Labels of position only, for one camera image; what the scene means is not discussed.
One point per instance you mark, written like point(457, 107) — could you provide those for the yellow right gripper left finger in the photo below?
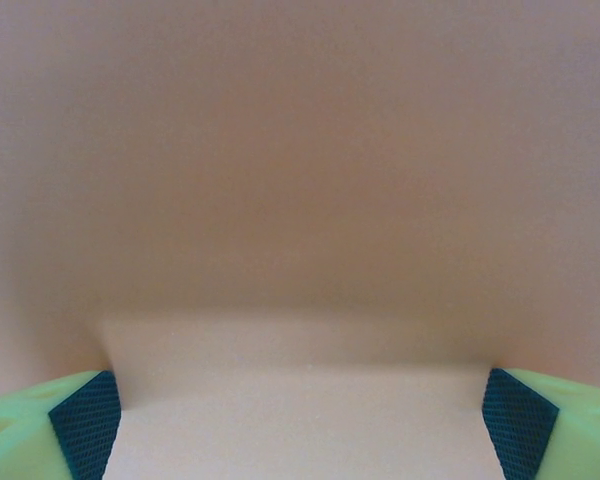
point(35, 430)

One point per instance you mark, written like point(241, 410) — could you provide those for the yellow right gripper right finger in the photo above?
point(570, 430)

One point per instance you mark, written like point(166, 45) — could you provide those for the orange paper sheet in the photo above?
point(300, 175)

